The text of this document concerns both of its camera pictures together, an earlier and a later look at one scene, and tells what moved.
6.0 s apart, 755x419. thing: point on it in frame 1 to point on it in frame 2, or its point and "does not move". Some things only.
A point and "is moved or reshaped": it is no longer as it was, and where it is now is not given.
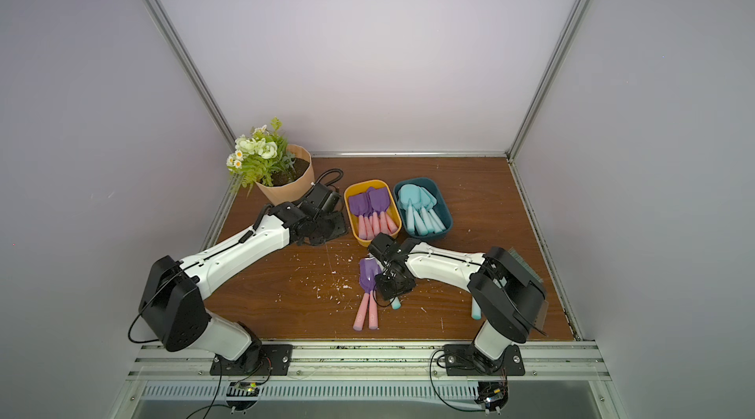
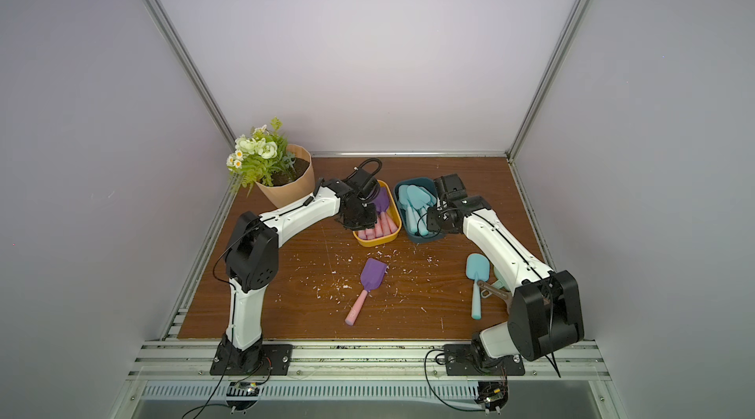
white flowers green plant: [262, 156] does not move
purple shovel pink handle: [369, 269] is moved or reshaped
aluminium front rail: [363, 362] does not move
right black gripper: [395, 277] to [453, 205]
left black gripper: [338, 217] to [371, 221]
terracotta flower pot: [294, 181] does not move
